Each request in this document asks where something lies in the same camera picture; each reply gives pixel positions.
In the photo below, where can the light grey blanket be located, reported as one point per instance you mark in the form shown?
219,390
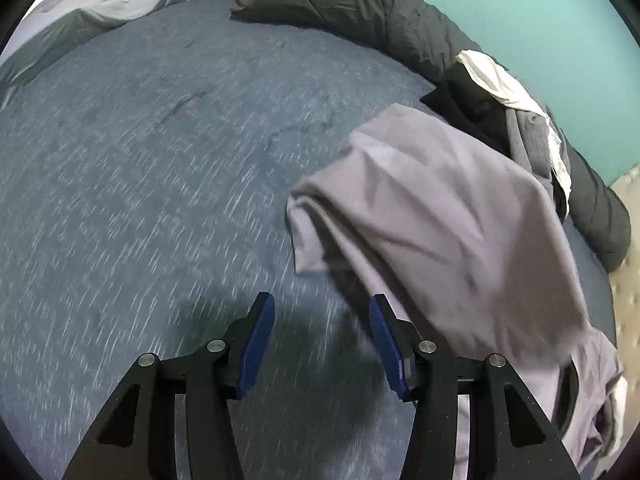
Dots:
100,0

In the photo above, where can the cream tufted headboard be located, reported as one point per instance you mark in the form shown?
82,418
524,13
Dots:
627,285

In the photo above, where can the grey ribbed knit garment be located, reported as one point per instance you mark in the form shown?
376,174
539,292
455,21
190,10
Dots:
530,145

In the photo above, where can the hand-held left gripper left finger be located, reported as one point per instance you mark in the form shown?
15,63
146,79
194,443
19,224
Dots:
257,345

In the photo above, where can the grey jacket with black trim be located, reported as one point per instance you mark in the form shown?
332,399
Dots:
450,240

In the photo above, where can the dark grey rolled duvet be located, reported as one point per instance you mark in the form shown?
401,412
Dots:
360,5

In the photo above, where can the black and white clothes pile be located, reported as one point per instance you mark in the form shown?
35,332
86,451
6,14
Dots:
495,77

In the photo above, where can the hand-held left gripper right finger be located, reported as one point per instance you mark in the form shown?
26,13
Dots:
387,350

